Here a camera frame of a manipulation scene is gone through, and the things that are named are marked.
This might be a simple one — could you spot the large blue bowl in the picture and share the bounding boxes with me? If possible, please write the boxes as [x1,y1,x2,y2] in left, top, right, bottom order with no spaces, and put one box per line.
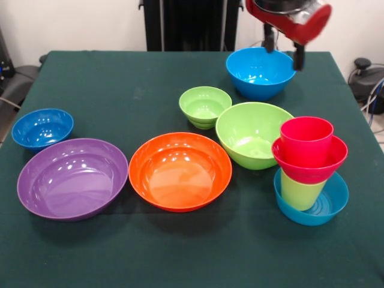
[225,47,298,101]

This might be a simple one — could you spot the small dark blue bowl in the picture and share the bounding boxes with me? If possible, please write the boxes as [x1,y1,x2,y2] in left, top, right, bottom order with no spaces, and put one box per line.
[11,108,75,151]

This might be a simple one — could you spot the pink bowl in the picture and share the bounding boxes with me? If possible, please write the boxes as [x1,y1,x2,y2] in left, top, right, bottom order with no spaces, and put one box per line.
[271,134,349,185]

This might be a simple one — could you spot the black pedestal leg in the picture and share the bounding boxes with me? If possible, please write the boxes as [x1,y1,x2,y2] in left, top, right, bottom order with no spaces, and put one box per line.
[347,58,384,104]
[8,64,41,104]

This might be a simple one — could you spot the green cup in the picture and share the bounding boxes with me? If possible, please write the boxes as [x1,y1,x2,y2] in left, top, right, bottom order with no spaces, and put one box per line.
[280,172,327,212]

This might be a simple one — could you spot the pink cup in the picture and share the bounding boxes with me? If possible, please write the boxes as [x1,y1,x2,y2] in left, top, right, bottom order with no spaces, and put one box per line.
[280,116,334,169]

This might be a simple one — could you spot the purple bowl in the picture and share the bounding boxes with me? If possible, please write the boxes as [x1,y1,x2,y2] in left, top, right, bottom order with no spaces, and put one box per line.
[16,137,129,222]

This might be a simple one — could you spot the large green bowl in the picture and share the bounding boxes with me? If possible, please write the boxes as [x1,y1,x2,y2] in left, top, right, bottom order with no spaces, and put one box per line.
[215,102,295,171]

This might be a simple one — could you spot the black equipment case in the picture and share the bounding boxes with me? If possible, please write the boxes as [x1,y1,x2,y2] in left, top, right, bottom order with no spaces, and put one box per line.
[0,26,16,88]

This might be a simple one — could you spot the light blue ribbed bowl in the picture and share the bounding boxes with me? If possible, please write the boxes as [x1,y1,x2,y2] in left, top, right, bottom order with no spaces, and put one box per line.
[273,167,350,226]

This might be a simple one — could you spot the orange bowl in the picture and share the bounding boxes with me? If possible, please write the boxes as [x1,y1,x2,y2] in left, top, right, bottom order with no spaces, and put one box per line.
[128,131,233,213]

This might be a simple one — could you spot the black wall cable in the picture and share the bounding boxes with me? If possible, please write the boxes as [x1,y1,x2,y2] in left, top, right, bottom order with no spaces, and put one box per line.
[265,22,280,50]

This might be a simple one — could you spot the dark green tablecloth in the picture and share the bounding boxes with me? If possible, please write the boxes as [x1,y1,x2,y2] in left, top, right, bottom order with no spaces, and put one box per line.
[0,50,384,288]

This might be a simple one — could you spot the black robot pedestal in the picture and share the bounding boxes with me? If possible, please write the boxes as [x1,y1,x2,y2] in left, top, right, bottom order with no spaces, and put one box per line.
[138,0,244,52]

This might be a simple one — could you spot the small green bowl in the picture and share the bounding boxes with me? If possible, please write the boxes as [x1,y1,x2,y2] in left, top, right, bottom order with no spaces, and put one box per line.
[178,86,233,130]

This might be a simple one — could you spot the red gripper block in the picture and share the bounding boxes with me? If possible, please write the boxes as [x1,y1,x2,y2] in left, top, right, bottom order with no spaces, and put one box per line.
[245,0,333,72]

